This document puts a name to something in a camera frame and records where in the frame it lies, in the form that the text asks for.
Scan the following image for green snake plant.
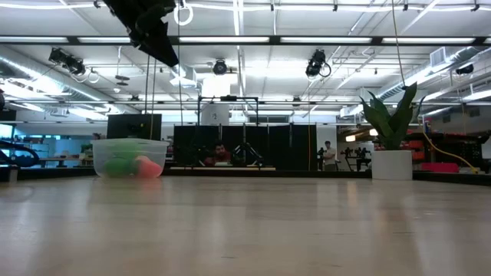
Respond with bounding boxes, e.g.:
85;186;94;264
359;81;427;151

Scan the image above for round black ceiling fixture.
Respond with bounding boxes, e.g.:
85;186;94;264
213;59;229;76

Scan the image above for red bin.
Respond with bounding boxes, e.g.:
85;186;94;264
420;162;460;173

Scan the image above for white ceiling air vent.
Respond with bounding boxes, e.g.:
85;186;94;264
429;45;458;68

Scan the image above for black equipment stand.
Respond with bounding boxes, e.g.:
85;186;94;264
340;145;370;172

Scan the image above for yellow floor cable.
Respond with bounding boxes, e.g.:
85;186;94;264
420;114;479;174

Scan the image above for white plant pot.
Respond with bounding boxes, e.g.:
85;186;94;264
371;149;414;181

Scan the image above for black metal frame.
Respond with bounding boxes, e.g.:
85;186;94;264
197;95;260;127

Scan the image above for standing person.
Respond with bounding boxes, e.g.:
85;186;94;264
321;140;341;172

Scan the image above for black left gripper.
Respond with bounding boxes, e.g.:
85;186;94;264
103;0;180;67

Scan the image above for white hanging ring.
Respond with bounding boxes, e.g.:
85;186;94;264
173;0;194;27

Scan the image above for black ceiling spotlight with cable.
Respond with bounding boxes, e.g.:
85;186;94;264
305;48;332;77

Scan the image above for black table edge rail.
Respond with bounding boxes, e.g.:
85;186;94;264
0;165;491;188

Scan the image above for clear plastic tupperware container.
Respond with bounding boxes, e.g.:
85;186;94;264
91;137;170;179

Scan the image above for black partition wall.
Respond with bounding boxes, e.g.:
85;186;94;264
173;123;318;172

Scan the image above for black monitor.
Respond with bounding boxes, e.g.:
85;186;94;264
106;113;163;142

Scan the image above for beige hanging rope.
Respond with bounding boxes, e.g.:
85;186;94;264
390;0;407;90

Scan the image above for green toy corn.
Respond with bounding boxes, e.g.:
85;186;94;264
102;156;134;179

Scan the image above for black curved cable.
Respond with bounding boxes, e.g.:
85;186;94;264
0;140;40;169

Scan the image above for black ceiling spotlight pair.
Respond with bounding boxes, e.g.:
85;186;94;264
48;48;86;77

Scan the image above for orange toy carrot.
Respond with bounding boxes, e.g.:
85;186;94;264
133;156;163;179

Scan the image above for dark workbench with red items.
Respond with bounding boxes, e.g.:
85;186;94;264
406;130;491;173

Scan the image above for seated person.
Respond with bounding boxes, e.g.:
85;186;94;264
203;140;233;167

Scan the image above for white cylinder box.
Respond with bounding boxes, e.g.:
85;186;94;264
200;103;230;127

